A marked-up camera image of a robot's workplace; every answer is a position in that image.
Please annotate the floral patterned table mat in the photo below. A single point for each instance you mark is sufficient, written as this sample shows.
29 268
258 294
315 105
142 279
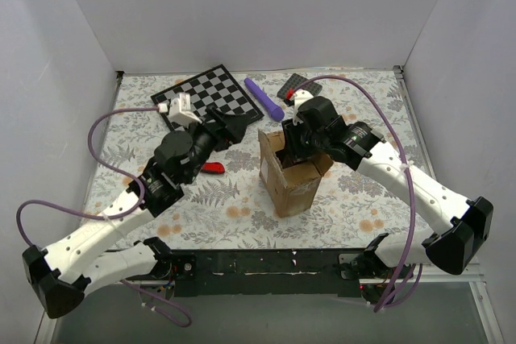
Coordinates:
234 210

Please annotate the purple cylindrical handle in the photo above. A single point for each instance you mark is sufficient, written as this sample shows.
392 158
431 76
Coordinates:
275 112

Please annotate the black white checkerboard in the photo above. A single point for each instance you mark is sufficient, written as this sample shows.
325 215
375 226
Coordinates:
214 87

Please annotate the dark grey studded baseplate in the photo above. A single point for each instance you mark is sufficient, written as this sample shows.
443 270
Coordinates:
296 80

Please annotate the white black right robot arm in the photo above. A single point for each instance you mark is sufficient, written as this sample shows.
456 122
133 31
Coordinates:
459 225

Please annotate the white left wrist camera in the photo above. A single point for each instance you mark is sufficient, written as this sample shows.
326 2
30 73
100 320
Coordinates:
179 111

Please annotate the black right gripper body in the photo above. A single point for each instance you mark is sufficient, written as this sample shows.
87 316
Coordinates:
291 139

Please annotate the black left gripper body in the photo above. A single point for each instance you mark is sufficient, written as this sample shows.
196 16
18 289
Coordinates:
220 128

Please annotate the brown cardboard express box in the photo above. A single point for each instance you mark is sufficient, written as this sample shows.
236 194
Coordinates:
291 187

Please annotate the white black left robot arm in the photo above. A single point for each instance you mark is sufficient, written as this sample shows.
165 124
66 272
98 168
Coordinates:
62 274

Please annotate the red black utility knife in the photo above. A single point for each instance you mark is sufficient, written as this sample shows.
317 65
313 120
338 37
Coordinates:
213 168

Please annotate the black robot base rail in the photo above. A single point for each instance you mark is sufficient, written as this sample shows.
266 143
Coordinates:
267 272

